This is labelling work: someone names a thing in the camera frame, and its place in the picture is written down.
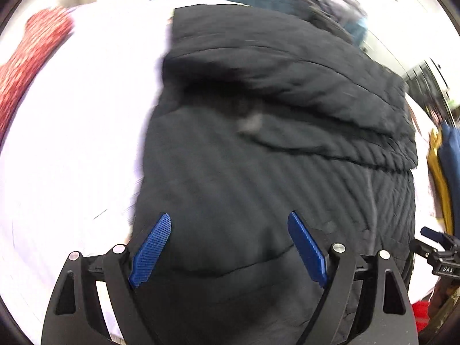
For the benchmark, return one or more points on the yellow cloth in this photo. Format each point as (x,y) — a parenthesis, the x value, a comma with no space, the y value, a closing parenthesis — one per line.
(438,179)

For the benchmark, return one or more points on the black quilted jacket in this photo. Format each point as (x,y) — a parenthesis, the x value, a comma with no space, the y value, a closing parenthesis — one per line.
(251,169)

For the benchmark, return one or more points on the red floral pillow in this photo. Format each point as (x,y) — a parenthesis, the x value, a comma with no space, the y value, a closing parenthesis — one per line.
(25,57)

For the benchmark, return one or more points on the purple floral bed sheet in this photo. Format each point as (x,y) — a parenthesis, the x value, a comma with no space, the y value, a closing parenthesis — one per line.
(79,133)

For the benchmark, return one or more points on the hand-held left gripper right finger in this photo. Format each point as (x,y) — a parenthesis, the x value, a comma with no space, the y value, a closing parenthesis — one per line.
(309,248)

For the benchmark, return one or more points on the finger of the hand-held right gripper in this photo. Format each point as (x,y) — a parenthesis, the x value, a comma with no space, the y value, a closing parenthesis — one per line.
(433,234)
(422,248)

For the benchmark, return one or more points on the navy blue folded cloth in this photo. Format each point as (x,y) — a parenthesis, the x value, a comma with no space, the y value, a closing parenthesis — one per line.
(451,165)

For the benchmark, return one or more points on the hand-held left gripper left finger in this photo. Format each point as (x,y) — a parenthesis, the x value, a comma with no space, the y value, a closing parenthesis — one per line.
(151,248)

